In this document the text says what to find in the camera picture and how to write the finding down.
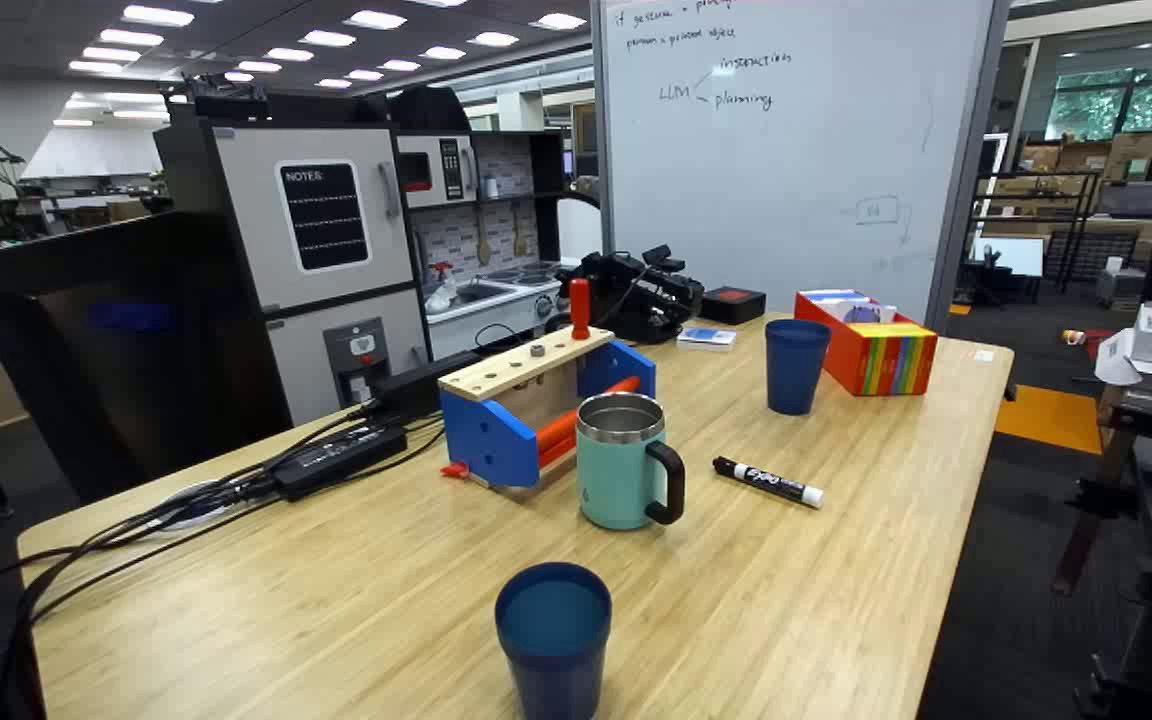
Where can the black marker white cap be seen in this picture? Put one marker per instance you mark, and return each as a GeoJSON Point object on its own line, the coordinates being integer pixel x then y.
{"type": "Point", "coordinates": [766, 483]}

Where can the dark blue plastic cup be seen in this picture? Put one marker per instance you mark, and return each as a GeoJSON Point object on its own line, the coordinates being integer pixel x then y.
{"type": "Point", "coordinates": [798, 371]}
{"type": "Point", "coordinates": [554, 655]}

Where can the red wooden peg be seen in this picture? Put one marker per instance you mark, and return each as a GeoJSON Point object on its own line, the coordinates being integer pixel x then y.
{"type": "Point", "coordinates": [581, 311]}

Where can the white plastic tray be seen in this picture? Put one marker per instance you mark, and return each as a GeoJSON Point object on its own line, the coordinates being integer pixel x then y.
{"type": "Point", "coordinates": [490, 313]}

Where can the blue wooden toy workbench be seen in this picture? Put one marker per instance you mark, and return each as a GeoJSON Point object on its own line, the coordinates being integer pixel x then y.
{"type": "Point", "coordinates": [490, 432]}

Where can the blue white card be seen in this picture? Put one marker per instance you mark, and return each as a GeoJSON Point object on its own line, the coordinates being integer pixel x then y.
{"type": "Point", "coordinates": [707, 338]}

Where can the small black box red label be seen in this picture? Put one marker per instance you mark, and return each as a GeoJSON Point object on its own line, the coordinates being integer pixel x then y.
{"type": "Point", "coordinates": [735, 304]}

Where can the black power adapter brick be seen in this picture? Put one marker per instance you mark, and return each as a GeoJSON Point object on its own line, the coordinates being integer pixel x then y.
{"type": "Point", "coordinates": [339, 458]}

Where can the white lab oven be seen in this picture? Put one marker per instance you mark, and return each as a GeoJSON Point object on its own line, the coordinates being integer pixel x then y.
{"type": "Point", "coordinates": [323, 265]}

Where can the orange rainbow card box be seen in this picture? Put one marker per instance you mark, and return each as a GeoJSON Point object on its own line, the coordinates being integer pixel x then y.
{"type": "Point", "coordinates": [879, 356]}

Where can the black panel screen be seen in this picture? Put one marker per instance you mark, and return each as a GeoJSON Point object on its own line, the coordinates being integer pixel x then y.
{"type": "Point", "coordinates": [109, 347]}

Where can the yellow floor mat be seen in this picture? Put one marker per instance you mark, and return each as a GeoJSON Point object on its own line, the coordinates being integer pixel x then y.
{"type": "Point", "coordinates": [1051, 423]}

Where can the black camera gear pile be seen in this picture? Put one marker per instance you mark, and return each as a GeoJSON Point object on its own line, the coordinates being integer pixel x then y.
{"type": "Point", "coordinates": [641, 297]}

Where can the black frame shelf unit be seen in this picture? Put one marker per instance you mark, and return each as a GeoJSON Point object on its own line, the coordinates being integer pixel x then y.
{"type": "Point", "coordinates": [497, 200]}

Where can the white whiteboard grey frame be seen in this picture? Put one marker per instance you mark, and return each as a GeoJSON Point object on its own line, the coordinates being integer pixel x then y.
{"type": "Point", "coordinates": [788, 144]}

